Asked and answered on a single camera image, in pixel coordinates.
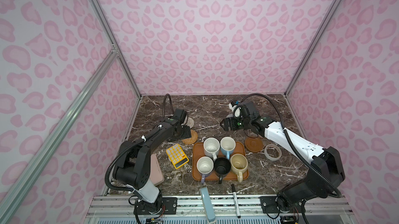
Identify white mug purple handle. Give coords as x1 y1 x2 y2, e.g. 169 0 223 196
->
196 156 214 184

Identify light blue mug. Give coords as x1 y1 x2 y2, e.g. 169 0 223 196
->
220 137 236 160

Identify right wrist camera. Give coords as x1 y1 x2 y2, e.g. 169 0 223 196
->
228 100 260 119

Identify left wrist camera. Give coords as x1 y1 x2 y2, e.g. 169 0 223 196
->
172 108 188 125

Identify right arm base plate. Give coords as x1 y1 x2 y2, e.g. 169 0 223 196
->
259 196 302 214

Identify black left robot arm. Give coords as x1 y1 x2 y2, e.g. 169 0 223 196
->
105 118 191 206

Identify rattan round coaster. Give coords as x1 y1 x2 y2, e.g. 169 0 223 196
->
182 130 198 145

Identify black mug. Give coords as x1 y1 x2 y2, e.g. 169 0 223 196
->
214 157 231 184

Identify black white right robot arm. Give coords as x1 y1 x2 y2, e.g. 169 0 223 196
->
220 114 345 213

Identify black marker pen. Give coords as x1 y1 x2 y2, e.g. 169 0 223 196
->
231 184 241 219

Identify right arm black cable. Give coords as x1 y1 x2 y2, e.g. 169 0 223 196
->
233 93 342 199

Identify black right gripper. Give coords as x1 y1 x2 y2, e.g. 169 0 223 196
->
218 116 251 131

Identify clear tape roll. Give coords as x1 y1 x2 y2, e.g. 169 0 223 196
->
264 144 282 161

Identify pink case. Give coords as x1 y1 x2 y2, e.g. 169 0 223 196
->
150 154 164 186

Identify white speckled mug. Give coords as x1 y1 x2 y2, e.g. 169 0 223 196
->
203 137 220 161

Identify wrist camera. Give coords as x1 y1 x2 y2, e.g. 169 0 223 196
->
228 100 260 119
172 108 188 125

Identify orange rectangular tray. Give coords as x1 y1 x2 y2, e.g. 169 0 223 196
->
192 143 249 182

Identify beige woven round coaster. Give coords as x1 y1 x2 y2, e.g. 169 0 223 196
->
186 117 194 128

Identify light blue stapler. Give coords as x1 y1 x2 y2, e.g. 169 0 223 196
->
200 186 216 224

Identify brown wooden round coaster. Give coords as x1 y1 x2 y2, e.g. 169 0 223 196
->
244 137 264 153

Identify cream yellow mug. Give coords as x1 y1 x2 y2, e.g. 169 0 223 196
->
230 154 248 182

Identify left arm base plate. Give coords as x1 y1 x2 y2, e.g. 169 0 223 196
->
135 197 178 216

